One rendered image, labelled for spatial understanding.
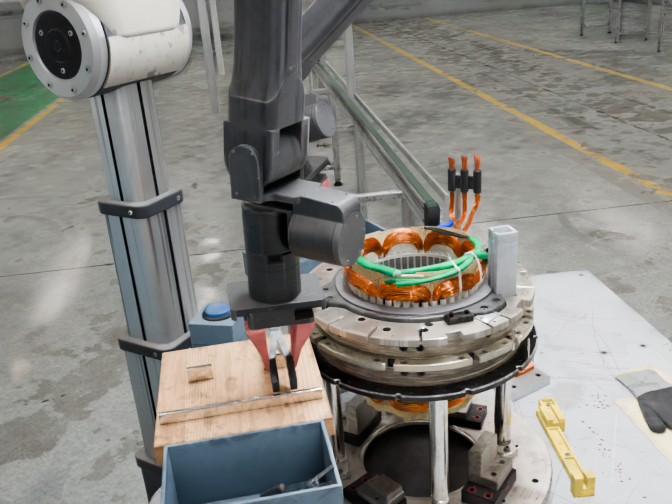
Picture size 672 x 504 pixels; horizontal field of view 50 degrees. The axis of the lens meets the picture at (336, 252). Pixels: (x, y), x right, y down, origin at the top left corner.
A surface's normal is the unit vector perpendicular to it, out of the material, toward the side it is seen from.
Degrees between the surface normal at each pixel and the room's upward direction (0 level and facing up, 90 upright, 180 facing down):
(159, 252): 90
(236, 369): 0
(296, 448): 90
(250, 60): 84
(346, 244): 93
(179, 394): 0
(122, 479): 0
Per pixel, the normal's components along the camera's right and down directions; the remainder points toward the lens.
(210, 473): 0.18, 0.36
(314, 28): -0.47, 0.11
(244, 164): -0.50, 0.36
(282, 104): 0.87, 0.26
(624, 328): -0.07, -0.92
